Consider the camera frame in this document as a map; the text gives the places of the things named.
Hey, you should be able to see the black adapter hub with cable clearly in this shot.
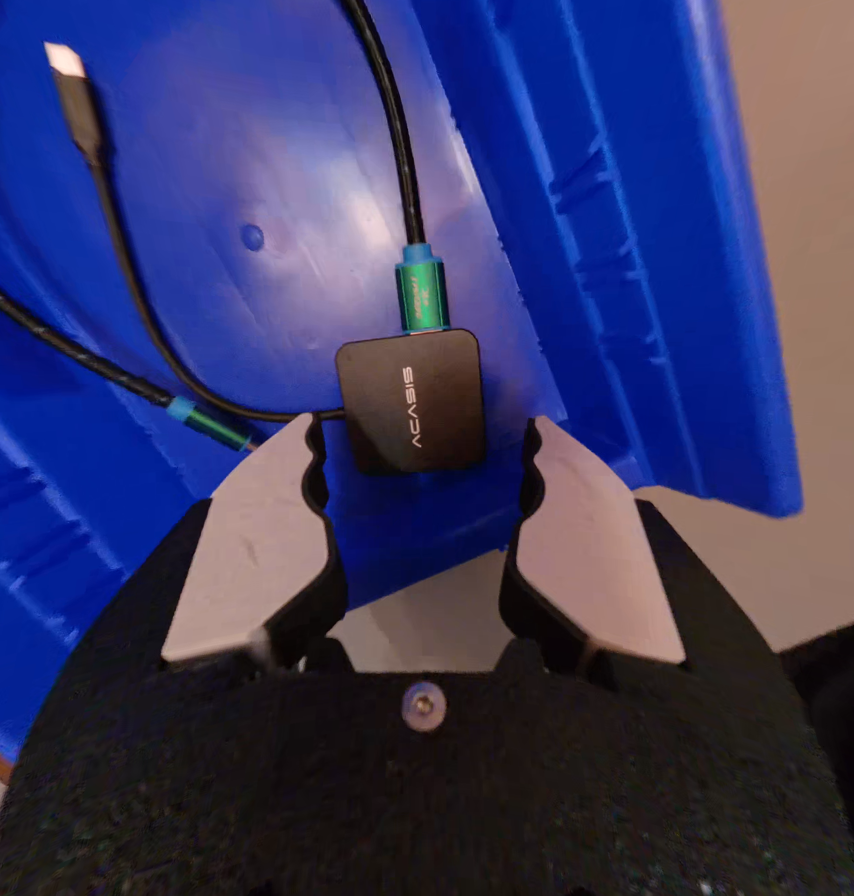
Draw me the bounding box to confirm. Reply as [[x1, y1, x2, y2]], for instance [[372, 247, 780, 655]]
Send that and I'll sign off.
[[43, 41, 487, 476]]

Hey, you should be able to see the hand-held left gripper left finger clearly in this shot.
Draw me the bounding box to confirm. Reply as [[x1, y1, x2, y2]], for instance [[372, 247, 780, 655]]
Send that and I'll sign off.
[[161, 413, 349, 672]]

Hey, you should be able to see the blue plastic bin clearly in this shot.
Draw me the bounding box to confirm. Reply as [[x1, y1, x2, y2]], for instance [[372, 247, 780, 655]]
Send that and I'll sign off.
[[0, 0, 805, 764]]

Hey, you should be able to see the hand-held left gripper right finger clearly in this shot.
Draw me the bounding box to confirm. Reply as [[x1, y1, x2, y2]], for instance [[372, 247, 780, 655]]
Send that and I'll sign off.
[[499, 416, 687, 674]]

